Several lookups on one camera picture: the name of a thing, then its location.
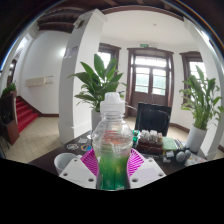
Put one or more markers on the dark framed window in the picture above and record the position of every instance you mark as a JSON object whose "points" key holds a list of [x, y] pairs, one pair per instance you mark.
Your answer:
{"points": [[195, 68], [106, 56]]}

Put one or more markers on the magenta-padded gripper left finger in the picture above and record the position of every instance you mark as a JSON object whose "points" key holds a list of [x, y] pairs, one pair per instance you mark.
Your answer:
{"points": [[80, 171]]}

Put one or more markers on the green notebook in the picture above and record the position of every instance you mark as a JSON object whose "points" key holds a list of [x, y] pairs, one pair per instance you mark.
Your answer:
{"points": [[169, 143]]}

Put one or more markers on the green exit sign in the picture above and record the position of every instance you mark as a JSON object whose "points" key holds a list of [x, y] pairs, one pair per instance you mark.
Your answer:
{"points": [[144, 45]]}

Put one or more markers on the grey ball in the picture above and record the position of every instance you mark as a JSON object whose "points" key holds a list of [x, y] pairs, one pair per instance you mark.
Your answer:
{"points": [[188, 153], [180, 156]]}

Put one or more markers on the red carpeted staircase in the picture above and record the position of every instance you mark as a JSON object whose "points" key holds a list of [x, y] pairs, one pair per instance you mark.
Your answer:
{"points": [[26, 115]]}

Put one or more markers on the black office chair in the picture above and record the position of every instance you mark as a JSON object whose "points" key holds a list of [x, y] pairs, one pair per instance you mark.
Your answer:
{"points": [[153, 118]]}

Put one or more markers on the potted plant in white pot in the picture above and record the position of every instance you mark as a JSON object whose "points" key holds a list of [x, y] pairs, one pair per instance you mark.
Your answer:
{"points": [[201, 100], [98, 83]]}

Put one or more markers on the clear bottle with green drink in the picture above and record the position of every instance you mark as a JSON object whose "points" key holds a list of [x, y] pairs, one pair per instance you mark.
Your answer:
{"points": [[113, 146]]}

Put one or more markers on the white mug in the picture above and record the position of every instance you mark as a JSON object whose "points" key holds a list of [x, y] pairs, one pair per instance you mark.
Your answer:
{"points": [[63, 161]]}

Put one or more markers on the printed magazine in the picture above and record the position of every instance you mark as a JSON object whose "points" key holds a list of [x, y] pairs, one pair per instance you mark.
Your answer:
{"points": [[196, 160]]}

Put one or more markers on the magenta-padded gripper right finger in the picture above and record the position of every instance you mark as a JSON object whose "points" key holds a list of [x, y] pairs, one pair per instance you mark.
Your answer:
{"points": [[146, 171]]}

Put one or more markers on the glowing wall lamp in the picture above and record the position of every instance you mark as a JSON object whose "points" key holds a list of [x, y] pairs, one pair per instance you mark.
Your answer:
{"points": [[62, 52]]}

